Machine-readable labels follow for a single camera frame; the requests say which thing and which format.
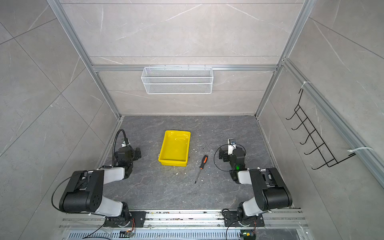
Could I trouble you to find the orange black handled screwdriver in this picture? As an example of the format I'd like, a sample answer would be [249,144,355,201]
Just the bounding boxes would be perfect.
[195,155,208,184]

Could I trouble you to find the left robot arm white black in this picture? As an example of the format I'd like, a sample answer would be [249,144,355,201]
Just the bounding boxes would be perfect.
[59,146,142,227]

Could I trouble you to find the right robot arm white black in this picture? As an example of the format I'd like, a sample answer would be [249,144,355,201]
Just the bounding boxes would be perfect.
[217,144,293,221]

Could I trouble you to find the yellow plastic bin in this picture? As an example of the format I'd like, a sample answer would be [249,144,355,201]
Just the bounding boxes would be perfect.
[158,130,191,167]

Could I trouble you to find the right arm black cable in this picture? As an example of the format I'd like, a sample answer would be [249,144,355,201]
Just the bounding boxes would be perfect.
[213,144,247,173]

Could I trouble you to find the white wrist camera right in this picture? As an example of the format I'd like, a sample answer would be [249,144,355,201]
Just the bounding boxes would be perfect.
[228,139,237,155]

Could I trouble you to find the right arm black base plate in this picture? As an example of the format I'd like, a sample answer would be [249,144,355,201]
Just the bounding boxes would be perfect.
[221,209,265,227]

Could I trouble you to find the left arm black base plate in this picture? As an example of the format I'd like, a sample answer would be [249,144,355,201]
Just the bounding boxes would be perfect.
[104,211,147,228]

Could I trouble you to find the aluminium mounting rail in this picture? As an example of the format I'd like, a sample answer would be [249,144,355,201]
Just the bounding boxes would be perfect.
[58,209,310,231]

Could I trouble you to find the white wire mesh basket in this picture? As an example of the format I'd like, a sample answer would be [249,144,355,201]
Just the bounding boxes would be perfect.
[141,67,214,95]

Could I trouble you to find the black wire hook rack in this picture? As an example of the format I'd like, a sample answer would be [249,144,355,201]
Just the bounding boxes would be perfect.
[286,89,356,170]

